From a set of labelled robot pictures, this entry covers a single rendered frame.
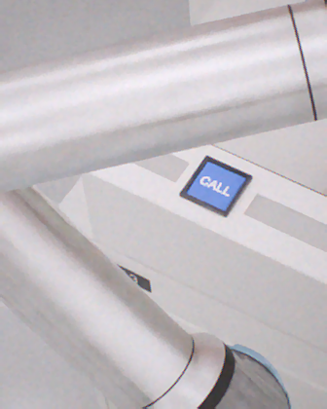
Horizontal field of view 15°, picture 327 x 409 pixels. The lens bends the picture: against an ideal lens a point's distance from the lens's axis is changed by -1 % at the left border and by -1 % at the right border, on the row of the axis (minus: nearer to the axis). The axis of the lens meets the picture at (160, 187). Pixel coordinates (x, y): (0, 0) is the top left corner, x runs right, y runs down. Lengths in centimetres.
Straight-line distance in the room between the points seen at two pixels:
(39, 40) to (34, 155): 201
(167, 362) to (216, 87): 32
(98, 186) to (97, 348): 40
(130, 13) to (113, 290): 184
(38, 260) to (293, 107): 28
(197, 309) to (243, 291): 11
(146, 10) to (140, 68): 204
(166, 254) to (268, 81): 66
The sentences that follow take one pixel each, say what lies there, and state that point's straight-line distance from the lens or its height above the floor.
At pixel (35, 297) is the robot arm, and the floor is 122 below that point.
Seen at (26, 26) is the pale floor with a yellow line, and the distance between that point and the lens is 282.
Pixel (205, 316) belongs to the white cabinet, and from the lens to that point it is 148.
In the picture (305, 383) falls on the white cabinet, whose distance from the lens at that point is 149.
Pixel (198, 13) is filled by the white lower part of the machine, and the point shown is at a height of 47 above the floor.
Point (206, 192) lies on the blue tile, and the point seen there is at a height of 96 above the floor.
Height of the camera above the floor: 206
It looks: 55 degrees down
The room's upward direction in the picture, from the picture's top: 6 degrees counter-clockwise
